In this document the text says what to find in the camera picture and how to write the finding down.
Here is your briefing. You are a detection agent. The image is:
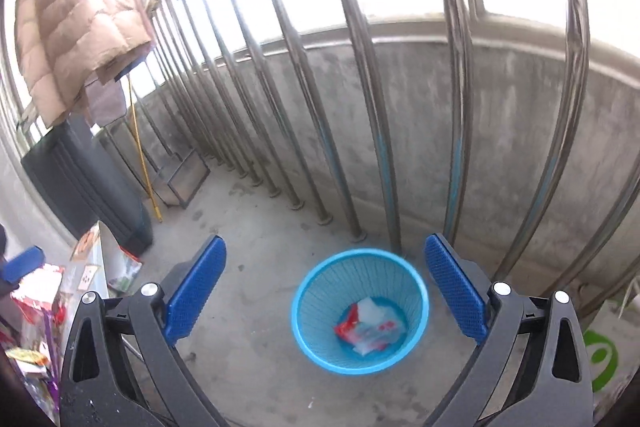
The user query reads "white paper towel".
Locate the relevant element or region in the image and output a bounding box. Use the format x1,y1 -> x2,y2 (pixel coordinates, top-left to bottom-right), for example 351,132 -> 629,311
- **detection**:
352,297 -> 406,357

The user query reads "red white snack bag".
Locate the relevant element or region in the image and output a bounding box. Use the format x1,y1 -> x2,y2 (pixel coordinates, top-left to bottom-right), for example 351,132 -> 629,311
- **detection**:
10,263 -> 64,324

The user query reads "red plastic wrapper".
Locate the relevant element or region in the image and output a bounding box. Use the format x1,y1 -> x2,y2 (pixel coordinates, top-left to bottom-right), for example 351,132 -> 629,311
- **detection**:
334,303 -> 359,345

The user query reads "fruit pattern table cover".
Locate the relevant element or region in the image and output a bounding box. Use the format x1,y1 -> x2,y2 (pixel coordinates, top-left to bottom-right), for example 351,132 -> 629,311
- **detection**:
58,221 -> 142,324

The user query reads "yellow gold snack wrapper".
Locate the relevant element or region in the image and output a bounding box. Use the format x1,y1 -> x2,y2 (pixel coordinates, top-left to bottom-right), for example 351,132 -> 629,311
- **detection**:
6,347 -> 49,366

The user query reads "blue plastic waste basket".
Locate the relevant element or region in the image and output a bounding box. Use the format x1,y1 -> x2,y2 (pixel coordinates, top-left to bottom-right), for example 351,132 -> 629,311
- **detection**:
291,248 -> 430,376

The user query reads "purple snack wrapper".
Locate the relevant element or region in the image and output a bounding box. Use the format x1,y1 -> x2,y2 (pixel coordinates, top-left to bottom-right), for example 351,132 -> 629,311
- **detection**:
35,309 -> 61,426

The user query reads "white green shopping bag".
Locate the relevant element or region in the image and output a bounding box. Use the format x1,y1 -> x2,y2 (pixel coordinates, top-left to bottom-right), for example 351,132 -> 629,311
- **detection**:
584,277 -> 639,409

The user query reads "beige quilted jacket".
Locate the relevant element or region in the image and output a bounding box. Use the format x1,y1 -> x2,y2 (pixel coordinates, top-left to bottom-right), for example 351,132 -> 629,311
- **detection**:
14,0 -> 153,127

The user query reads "steel balcony railing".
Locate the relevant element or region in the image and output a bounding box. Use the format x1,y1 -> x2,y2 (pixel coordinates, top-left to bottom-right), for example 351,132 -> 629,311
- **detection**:
0,0 -> 640,323

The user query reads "metal frame dustpan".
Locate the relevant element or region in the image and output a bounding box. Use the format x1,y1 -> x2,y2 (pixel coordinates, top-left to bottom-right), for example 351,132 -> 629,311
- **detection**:
98,119 -> 210,209

